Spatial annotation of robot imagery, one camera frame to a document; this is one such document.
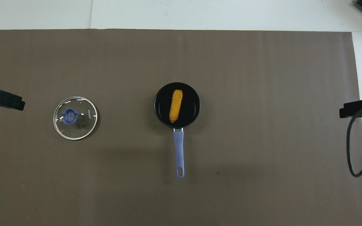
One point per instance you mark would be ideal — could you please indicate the brown table mat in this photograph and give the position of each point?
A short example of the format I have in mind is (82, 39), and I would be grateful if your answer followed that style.
(247, 62)

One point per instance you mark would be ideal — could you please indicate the glass lid with blue knob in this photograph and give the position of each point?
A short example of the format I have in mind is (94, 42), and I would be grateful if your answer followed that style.
(70, 116)

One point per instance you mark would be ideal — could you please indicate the yellow corn cob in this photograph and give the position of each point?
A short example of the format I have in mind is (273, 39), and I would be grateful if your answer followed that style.
(176, 106)

